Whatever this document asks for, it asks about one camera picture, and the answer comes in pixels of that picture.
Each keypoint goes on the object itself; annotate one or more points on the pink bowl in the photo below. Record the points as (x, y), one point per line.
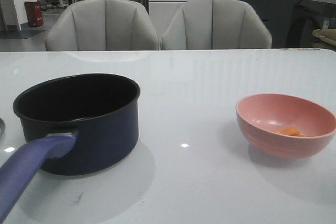
(259, 114)

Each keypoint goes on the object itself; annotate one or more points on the orange ham pieces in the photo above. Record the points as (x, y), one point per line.
(290, 131)

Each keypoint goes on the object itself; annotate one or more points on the glass lid with blue knob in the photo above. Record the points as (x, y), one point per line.
(2, 129)

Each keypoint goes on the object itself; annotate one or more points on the dark blue saucepan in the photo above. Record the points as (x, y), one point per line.
(73, 125)

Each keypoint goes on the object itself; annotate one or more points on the right beige upholstered chair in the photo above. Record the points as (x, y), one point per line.
(215, 24)

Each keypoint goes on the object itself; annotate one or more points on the beige upholstered chair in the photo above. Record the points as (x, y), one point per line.
(215, 24)
(103, 25)

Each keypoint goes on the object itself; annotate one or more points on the left beige upholstered chair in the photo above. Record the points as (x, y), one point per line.
(103, 25)

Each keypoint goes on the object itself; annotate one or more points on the red trash bin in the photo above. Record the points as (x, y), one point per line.
(33, 13)

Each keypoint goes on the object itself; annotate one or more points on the dark glossy side table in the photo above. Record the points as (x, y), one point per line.
(307, 16)

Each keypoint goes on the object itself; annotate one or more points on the beige cushion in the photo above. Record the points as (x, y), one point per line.
(324, 39)

